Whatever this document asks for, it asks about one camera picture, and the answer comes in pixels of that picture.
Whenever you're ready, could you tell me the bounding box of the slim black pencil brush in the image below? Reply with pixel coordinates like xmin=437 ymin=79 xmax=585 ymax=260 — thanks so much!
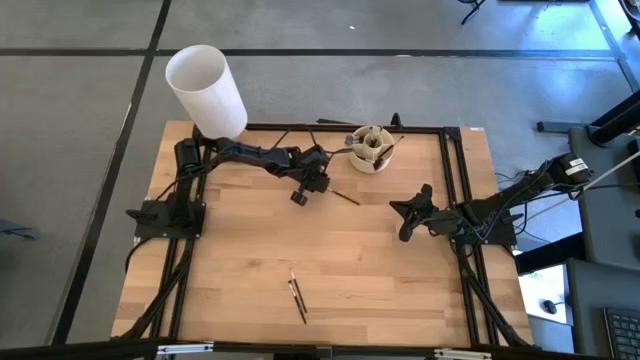
xmin=288 ymin=268 xmax=310 ymax=314

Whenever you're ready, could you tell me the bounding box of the black aluminium table frame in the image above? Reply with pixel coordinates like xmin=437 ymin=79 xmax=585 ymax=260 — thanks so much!
xmin=0 ymin=122 xmax=640 ymax=360

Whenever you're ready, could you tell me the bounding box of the white cylindrical tube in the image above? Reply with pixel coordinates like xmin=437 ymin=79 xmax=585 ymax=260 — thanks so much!
xmin=164 ymin=44 xmax=249 ymax=142

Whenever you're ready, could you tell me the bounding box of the silver aluminium bracket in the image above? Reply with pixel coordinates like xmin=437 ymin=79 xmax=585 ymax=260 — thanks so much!
xmin=433 ymin=348 xmax=494 ymax=360
xmin=157 ymin=342 xmax=215 ymax=356

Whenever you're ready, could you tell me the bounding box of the cream round brush organizer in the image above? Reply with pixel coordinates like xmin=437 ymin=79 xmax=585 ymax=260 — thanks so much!
xmin=348 ymin=124 xmax=397 ymax=175

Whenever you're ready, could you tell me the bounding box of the grey desk with keyboard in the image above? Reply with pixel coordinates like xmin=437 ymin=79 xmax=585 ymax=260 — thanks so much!
xmin=564 ymin=258 xmax=640 ymax=360

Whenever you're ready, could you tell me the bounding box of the slim brush with silver ferrule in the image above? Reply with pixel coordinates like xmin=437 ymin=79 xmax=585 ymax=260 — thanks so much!
xmin=287 ymin=279 xmax=308 ymax=326

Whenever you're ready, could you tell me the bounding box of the thin black liner brush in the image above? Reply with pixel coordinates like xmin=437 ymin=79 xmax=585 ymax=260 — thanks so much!
xmin=327 ymin=187 xmax=362 ymax=207

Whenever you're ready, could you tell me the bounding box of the black floor cable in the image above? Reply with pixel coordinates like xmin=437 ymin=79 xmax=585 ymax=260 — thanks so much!
xmin=124 ymin=238 xmax=151 ymax=274

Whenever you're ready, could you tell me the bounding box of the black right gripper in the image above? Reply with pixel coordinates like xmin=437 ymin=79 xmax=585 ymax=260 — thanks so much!
xmin=388 ymin=183 xmax=465 ymax=243

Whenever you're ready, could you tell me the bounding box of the black chair base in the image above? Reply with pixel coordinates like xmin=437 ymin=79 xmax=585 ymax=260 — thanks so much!
xmin=459 ymin=0 xmax=486 ymax=26

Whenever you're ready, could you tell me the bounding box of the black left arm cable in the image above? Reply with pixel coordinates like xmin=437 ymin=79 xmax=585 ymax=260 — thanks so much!
xmin=272 ymin=128 xmax=354 ymax=157

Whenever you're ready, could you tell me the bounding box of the black desk leg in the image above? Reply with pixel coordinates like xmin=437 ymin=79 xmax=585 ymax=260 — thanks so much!
xmin=537 ymin=92 xmax=640 ymax=146

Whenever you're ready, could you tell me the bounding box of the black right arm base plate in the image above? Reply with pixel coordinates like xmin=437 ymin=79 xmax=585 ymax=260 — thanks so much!
xmin=449 ymin=219 xmax=517 ymax=247

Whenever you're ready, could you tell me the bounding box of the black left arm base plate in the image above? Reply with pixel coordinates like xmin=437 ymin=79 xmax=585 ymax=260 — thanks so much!
xmin=125 ymin=198 xmax=207 ymax=240

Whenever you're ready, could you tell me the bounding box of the white cable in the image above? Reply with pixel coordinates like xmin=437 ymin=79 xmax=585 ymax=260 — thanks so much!
xmin=519 ymin=149 xmax=640 ymax=229

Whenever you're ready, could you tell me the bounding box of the white mouse pad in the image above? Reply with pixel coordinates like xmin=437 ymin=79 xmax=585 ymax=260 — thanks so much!
xmin=517 ymin=264 xmax=574 ymax=326

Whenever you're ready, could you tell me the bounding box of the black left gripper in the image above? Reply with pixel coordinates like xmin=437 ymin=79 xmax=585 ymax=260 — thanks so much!
xmin=289 ymin=147 xmax=333 ymax=196

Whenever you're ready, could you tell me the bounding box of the computer keyboard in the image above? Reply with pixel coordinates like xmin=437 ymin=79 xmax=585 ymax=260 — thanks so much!
xmin=602 ymin=306 xmax=640 ymax=360

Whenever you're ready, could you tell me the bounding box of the black desk crossbar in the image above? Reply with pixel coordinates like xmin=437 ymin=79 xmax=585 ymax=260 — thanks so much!
xmin=514 ymin=232 xmax=586 ymax=275

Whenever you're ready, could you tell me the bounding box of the grey office desk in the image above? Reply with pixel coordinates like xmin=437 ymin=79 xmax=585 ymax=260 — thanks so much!
xmin=568 ymin=124 xmax=640 ymax=271

